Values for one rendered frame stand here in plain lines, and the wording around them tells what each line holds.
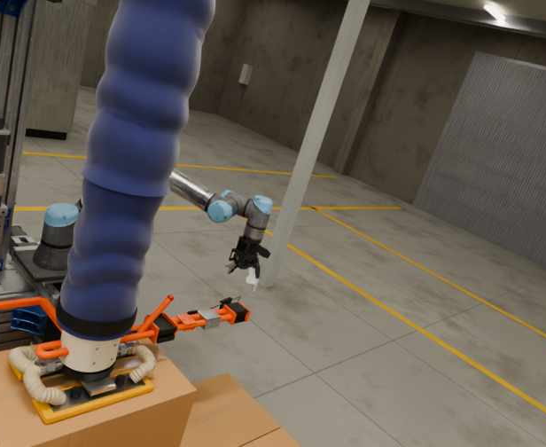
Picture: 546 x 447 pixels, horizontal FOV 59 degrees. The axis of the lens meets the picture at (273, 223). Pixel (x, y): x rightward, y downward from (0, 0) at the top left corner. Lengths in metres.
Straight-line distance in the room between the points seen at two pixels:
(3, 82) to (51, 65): 5.86
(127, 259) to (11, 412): 0.52
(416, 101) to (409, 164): 1.42
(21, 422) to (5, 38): 1.20
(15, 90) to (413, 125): 10.40
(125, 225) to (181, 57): 0.45
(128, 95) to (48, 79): 6.60
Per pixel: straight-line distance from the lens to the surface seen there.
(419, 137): 11.65
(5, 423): 1.55
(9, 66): 1.94
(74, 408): 1.56
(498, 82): 11.16
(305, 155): 4.42
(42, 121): 7.93
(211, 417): 2.28
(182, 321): 1.78
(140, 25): 1.23
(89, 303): 1.43
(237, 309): 1.93
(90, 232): 1.36
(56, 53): 7.80
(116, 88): 1.25
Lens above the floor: 2.01
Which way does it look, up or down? 17 degrees down
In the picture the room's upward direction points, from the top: 18 degrees clockwise
